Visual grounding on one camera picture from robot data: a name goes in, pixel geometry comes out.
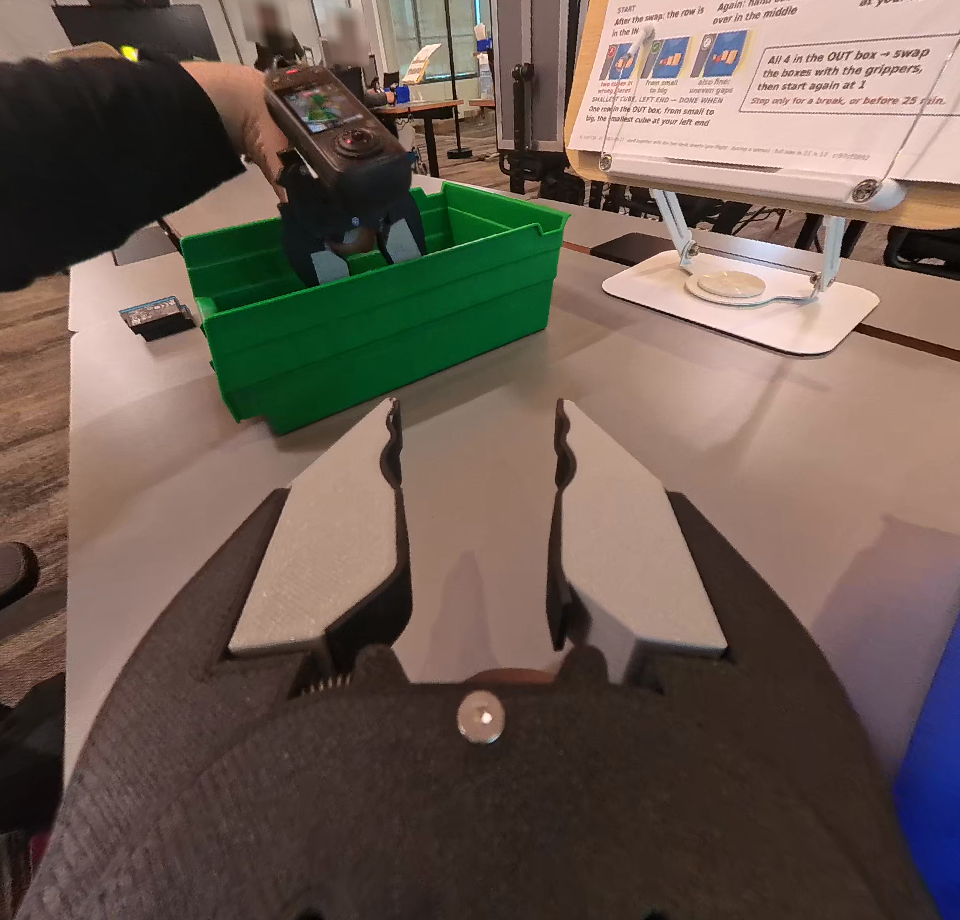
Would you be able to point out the green plastic bin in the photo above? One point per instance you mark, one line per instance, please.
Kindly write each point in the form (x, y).
(375, 350)

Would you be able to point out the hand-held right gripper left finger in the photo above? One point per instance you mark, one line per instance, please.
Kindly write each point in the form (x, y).
(322, 560)

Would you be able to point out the grey desk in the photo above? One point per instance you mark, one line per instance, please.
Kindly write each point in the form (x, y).
(750, 447)

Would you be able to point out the printed instruction sheet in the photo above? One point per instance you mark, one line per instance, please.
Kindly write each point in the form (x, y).
(750, 139)

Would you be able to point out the wooden document stand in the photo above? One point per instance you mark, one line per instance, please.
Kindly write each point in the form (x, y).
(750, 312)

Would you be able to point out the dark grey desk pad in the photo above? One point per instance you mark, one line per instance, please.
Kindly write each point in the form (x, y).
(146, 244)

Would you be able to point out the person's left hand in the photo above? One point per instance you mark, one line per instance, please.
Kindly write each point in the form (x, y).
(240, 109)

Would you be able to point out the dark monitor screen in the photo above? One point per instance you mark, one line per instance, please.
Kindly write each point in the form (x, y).
(150, 31)

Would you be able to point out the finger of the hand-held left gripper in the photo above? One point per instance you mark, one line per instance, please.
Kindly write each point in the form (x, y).
(403, 241)
(330, 267)

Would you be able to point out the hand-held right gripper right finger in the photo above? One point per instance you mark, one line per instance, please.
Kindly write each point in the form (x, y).
(637, 560)

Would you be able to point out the black phone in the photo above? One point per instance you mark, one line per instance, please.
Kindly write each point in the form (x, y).
(630, 248)

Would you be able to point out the grey framed panel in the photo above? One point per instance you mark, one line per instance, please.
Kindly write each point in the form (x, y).
(536, 57)

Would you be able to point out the blue plastic bin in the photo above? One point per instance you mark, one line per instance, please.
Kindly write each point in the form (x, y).
(934, 785)

